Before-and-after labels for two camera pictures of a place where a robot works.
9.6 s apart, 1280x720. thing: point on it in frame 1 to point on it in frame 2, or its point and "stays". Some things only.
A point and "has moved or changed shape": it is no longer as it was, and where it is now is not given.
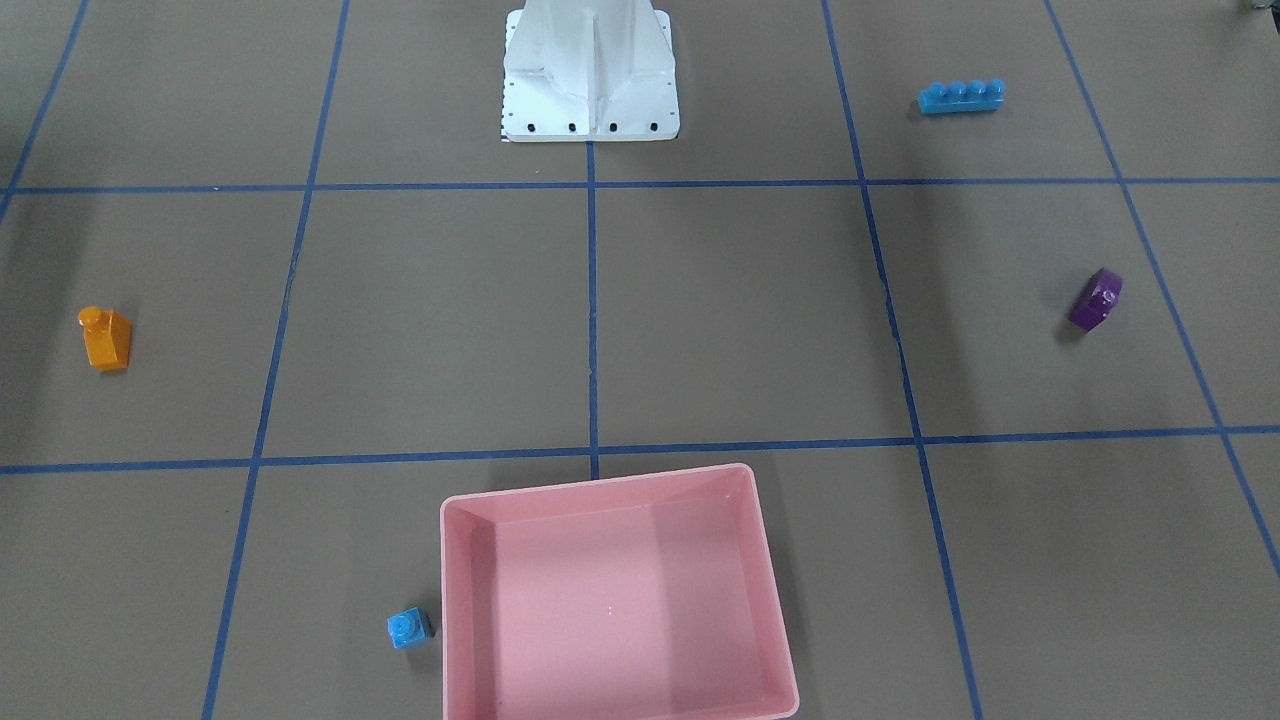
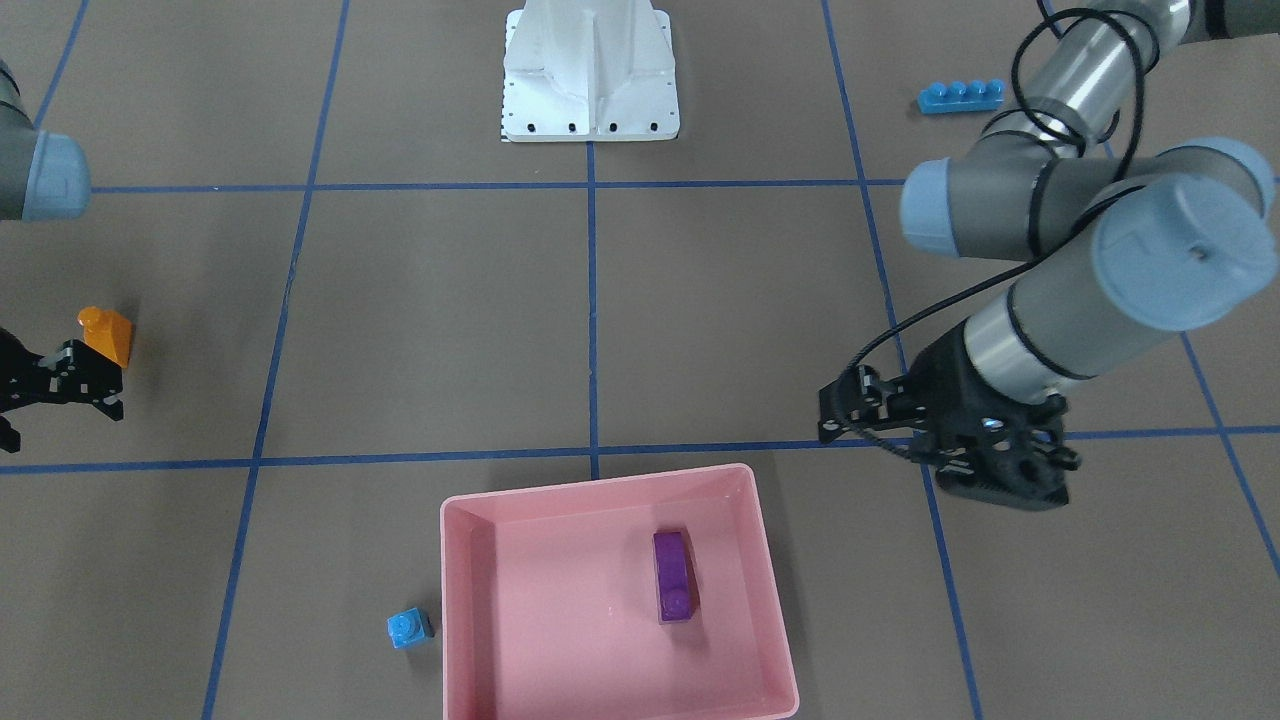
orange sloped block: x=107 y=336 stays
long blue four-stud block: x=957 y=97 stays
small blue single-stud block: x=409 y=627 stays
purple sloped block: x=1097 y=300 has moved or changed shape
